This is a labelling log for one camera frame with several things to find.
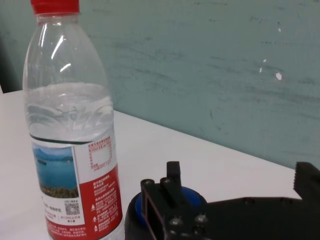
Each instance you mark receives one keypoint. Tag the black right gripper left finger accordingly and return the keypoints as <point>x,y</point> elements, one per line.
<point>172,200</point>

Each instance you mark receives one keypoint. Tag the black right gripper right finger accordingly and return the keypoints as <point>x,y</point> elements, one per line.
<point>308,182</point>

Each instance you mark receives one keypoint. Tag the blue push button black base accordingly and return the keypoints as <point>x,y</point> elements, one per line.
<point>130,221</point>

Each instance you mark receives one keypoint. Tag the clear water bottle red cap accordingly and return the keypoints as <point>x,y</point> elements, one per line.
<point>67,125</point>

